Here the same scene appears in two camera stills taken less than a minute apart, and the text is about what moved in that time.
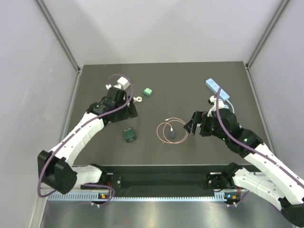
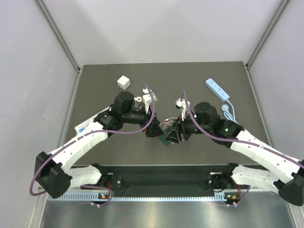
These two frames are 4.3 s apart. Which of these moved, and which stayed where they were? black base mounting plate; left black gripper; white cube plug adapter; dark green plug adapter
Moved: dark green plug adapter; left black gripper
Stayed: white cube plug adapter; black base mounting plate
